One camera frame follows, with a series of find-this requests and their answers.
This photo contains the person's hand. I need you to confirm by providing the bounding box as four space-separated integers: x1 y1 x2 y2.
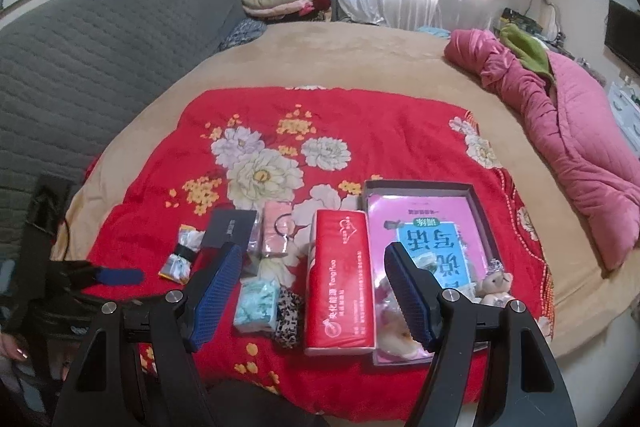
0 333 28 362

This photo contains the white drawer cabinet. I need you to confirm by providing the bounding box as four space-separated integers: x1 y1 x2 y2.
606 82 640 157

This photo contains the beige bear plush pink dress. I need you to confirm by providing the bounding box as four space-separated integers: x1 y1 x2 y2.
472 259 514 308

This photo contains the green tissue pack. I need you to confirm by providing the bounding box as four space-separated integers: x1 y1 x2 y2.
411 251 438 274
233 279 280 334

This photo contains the dark blue gift box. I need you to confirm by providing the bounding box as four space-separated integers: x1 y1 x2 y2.
201 208 259 253

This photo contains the peach puff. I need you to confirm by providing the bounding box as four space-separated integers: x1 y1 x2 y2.
376 291 425 364

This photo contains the pink quilted comforter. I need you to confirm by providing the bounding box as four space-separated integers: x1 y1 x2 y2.
444 29 639 271

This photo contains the black cable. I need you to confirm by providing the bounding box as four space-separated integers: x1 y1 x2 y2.
54 215 72 260

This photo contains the black wall television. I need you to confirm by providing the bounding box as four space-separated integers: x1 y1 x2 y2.
604 0 640 75

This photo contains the tan round bed mattress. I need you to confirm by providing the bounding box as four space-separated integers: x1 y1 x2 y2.
52 23 639 357

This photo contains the red floral blanket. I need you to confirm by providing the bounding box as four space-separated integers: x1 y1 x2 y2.
86 88 554 421

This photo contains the green cloth on comforter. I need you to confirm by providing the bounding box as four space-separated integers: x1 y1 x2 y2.
499 24 555 86

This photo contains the leopard print scrunchie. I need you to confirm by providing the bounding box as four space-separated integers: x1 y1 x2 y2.
271 287 305 349

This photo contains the pink hair ties pack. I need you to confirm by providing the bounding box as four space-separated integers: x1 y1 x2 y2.
262 199 295 258

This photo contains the grey shallow box tray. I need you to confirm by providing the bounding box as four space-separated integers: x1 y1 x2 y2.
362 180 513 367

